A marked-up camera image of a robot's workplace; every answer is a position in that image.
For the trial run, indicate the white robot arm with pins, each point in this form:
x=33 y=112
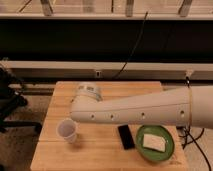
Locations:
x=188 y=106

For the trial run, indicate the black smartphone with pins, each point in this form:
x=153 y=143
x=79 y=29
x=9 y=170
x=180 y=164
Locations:
x=126 y=137

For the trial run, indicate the white sponge block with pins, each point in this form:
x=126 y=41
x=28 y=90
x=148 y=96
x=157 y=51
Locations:
x=154 y=142

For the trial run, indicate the green plate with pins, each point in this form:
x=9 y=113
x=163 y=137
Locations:
x=151 y=154

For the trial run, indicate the black office chair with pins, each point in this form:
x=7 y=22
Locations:
x=11 y=88

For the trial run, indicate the translucent white cup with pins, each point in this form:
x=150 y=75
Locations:
x=67 y=129

